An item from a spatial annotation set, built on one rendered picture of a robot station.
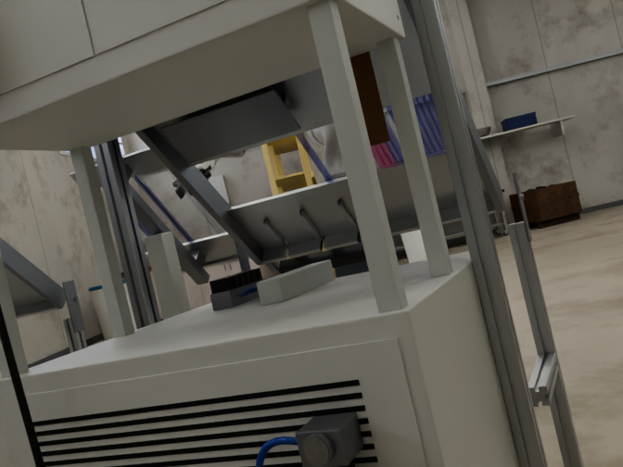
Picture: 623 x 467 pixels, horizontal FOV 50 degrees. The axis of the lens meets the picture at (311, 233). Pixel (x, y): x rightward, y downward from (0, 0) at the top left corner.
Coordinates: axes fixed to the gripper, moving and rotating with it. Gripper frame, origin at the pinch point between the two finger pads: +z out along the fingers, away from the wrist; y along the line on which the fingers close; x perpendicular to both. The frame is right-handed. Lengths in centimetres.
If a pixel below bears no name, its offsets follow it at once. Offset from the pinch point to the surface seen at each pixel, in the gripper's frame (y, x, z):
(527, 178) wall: 31, 570, -799
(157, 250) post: -10.6, 9.3, 13.2
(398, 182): 62, 7, 12
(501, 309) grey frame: 85, 5, 64
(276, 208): 28.9, 6.8, 11.7
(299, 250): 28.6, 22.1, 11.1
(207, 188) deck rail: 15.6, -6.3, 14.8
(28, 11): 36, -67, 62
